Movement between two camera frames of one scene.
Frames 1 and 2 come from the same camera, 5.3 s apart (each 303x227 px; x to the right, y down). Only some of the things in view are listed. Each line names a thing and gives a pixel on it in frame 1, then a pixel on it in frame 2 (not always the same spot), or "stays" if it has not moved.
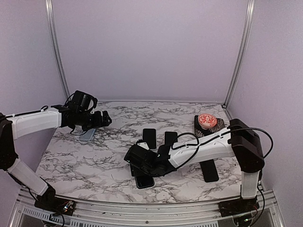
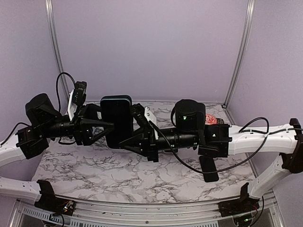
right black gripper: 135,171 to 147,140
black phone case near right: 209,171 stays
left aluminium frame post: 49,5 stays
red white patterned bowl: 207,121 stays
